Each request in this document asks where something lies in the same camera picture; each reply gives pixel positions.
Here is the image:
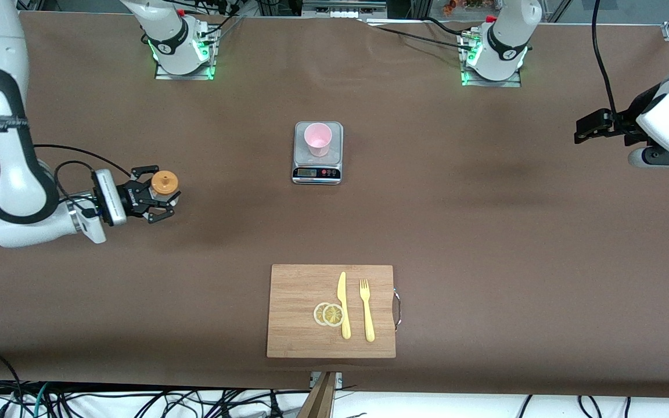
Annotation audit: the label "clear sauce bottle orange cap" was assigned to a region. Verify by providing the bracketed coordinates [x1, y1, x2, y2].
[150, 170, 181, 208]

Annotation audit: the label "pink plastic cup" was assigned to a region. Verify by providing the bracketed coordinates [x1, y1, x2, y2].
[304, 122, 333, 157]

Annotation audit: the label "wooden cutting board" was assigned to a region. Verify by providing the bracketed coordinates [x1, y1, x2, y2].
[266, 264, 402, 359]

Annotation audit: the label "silver kitchen scale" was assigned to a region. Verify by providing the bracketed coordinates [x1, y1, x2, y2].
[292, 121, 344, 186]

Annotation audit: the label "yellow plastic knife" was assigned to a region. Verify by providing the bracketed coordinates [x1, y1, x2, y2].
[337, 271, 352, 340]

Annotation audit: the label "yellow plastic fork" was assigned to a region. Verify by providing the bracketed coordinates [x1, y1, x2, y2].
[359, 279, 376, 343]

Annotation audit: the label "grey box white connectors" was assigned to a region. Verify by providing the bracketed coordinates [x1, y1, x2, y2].
[301, 0, 387, 19]

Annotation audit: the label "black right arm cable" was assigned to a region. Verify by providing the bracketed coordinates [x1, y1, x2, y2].
[0, 131, 133, 217]

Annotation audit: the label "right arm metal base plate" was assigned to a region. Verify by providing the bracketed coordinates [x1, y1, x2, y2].
[154, 22, 217, 81]

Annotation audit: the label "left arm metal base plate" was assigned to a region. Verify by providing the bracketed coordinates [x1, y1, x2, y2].
[460, 29, 523, 88]

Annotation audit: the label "black cable on table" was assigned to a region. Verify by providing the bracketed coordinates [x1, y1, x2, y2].
[364, 20, 480, 53]

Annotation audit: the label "teal floor cable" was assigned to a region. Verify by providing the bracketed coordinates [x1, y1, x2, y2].
[33, 382, 51, 418]

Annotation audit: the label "small metal bracket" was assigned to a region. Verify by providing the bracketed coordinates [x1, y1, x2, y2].
[309, 372, 344, 391]

